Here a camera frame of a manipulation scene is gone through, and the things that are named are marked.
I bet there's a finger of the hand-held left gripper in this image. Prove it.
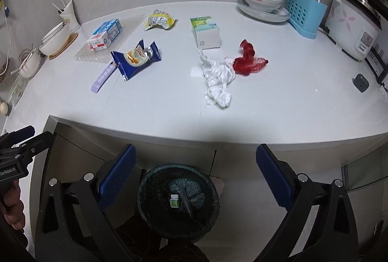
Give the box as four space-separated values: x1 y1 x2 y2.
11 131 56 160
0 125 36 148

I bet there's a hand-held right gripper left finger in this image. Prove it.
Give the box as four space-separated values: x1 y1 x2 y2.
32 144 146 262

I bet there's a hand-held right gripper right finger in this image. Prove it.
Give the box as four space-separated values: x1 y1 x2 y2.
251 144 361 262

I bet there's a black trash bin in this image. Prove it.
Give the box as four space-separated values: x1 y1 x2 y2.
136 163 219 240

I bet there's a purple plastic stick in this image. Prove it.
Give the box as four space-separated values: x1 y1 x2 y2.
91 63 117 95

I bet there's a white plastic bag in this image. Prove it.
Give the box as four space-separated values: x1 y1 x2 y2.
197 48 236 108

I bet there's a red mesh net bag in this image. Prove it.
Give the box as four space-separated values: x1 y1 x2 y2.
232 39 269 76

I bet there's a blue snack wrapper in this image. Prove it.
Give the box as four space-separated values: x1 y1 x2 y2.
110 40 162 82

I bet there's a blue and white milk carton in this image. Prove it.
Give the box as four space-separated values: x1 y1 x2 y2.
86 19 122 52

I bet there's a green and white medicine box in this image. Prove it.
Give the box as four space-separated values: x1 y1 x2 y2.
190 16 221 50

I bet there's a person's left hand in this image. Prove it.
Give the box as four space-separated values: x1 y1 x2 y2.
0 181 25 230

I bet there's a clear plastic container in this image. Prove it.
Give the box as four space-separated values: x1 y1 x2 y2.
6 73 28 107

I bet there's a white bowl with metal rim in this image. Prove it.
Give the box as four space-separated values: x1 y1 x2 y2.
39 22 73 57

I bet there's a round wooden coaster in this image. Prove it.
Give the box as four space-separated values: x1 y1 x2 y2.
48 32 79 61

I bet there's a small grey block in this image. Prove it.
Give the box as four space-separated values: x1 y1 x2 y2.
353 73 369 93

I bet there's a white cup with straws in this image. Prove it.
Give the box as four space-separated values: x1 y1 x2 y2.
51 0 81 33

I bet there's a translucent cutting mat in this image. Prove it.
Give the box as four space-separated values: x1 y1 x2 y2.
74 15 146 64

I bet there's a black appliance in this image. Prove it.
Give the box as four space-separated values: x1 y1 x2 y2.
364 36 388 85

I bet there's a yellow snack wrapper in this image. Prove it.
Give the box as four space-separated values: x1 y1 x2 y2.
144 9 178 31

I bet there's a blue striped plate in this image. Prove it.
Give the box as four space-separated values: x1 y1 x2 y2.
236 0 292 24

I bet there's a blue utensil holder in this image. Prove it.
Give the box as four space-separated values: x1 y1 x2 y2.
286 0 328 40

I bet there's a white rice cooker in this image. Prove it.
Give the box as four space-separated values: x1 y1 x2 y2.
325 0 381 61

